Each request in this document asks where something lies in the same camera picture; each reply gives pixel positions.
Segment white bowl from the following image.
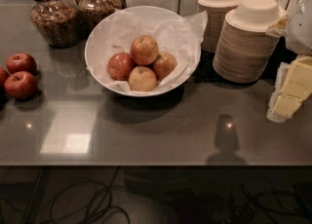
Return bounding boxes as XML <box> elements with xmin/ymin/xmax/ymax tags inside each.
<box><xmin>84</xmin><ymin>5</ymin><xmax>203</xmax><ymax>98</ymax></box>

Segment rear stack of paper bowls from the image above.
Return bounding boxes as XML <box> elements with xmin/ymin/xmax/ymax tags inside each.
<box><xmin>198</xmin><ymin>0</ymin><xmax>242</xmax><ymax>53</ymax></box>

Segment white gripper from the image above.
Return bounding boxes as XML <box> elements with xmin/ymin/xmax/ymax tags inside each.
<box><xmin>265</xmin><ymin>0</ymin><xmax>312</xmax><ymax>123</ymax></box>

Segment red-yellow apple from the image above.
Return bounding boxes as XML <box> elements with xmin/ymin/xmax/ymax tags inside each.
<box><xmin>130</xmin><ymin>35</ymin><xmax>159</xmax><ymax>65</ymax></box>

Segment glass granola jar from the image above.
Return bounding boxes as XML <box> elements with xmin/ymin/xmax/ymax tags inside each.
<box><xmin>29</xmin><ymin>0</ymin><xmax>79</xmax><ymax>48</ymax></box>
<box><xmin>78</xmin><ymin>0</ymin><xmax>123</xmax><ymax>31</ymax></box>

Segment front stack of paper bowls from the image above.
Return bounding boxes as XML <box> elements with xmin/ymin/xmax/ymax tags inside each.
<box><xmin>213</xmin><ymin>0</ymin><xmax>280</xmax><ymax>84</ymax></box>

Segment left red apple in bowl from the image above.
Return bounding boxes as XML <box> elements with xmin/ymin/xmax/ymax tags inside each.
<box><xmin>107</xmin><ymin>53</ymin><xmax>136</xmax><ymax>81</ymax></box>

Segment black cables under table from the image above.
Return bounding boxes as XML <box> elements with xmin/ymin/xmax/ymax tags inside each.
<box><xmin>0</xmin><ymin>166</ymin><xmax>312</xmax><ymax>224</ymax></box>

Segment right apple in bowl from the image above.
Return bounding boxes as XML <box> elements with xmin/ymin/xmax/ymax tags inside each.
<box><xmin>151</xmin><ymin>52</ymin><xmax>177</xmax><ymax>80</ymax></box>

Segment red apple at left edge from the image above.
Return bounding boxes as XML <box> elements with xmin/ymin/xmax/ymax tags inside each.
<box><xmin>0</xmin><ymin>66</ymin><xmax>9</xmax><ymax>89</ymax></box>

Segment upper red apple on table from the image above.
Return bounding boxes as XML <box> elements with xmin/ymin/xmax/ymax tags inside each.
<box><xmin>6</xmin><ymin>53</ymin><xmax>37</xmax><ymax>74</ymax></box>

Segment middle glass granola jar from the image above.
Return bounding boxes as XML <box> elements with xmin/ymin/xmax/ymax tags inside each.
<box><xmin>78</xmin><ymin>0</ymin><xmax>123</xmax><ymax>31</ymax></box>

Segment left glass granola jar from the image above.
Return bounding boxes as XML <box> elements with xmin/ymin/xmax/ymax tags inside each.
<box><xmin>29</xmin><ymin>0</ymin><xmax>79</xmax><ymax>48</ymax></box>

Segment red apple on table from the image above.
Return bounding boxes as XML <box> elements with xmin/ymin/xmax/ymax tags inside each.
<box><xmin>4</xmin><ymin>71</ymin><xmax>38</xmax><ymax>100</ymax></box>
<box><xmin>6</xmin><ymin>53</ymin><xmax>37</xmax><ymax>74</ymax></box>

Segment white paper liner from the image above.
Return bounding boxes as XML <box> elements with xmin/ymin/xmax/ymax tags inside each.
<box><xmin>87</xmin><ymin>8</ymin><xmax>209</xmax><ymax>95</ymax></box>

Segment front yellow apple in bowl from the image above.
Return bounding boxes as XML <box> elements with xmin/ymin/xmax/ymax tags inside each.
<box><xmin>128</xmin><ymin>66</ymin><xmax>157</xmax><ymax>92</ymax></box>

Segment stack of paper bowls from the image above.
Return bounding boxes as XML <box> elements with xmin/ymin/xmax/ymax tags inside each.
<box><xmin>198</xmin><ymin>0</ymin><xmax>242</xmax><ymax>53</ymax></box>
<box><xmin>213</xmin><ymin>0</ymin><xmax>280</xmax><ymax>84</ymax></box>

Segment lower red apple on table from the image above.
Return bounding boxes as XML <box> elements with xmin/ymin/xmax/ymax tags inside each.
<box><xmin>4</xmin><ymin>71</ymin><xmax>38</xmax><ymax>100</ymax></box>

